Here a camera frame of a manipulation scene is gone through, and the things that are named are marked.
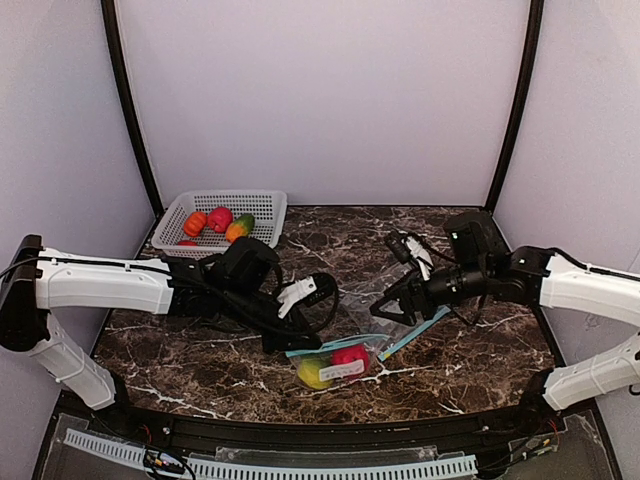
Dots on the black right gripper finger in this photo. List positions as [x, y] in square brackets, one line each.
[400, 318]
[396, 299]

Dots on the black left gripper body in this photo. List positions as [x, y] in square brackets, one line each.
[288, 338]

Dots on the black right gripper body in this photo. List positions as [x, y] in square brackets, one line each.
[413, 300]

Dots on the clear zip bag yellow slider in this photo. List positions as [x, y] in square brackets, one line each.
[340, 374]

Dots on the red toy apple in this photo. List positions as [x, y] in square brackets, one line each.
[351, 354]

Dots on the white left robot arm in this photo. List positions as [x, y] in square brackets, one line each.
[40, 281]

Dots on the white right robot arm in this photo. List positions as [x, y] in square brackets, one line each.
[482, 265]

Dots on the clear zip bag blue zipper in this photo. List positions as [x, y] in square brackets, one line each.
[389, 336]

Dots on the orange green toy mango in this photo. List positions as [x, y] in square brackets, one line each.
[242, 226]

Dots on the white perforated plastic basket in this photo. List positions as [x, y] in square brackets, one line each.
[267, 206]

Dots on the red toy pepper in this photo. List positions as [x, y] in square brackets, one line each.
[187, 243]

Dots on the pink toy fruit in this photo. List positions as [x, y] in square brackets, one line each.
[219, 219]

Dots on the orange toy pumpkin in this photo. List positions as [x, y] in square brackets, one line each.
[195, 224]

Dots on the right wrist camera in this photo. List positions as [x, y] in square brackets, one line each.
[407, 248]

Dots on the black front frame rail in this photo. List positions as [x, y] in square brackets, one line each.
[472, 432]

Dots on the white slotted cable duct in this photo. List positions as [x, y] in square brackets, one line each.
[139, 458]

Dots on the right black frame post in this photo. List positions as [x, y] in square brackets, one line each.
[521, 91]

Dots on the black frame post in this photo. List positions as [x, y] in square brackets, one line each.
[521, 91]
[123, 87]

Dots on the left black frame post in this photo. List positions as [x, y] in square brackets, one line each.
[123, 87]

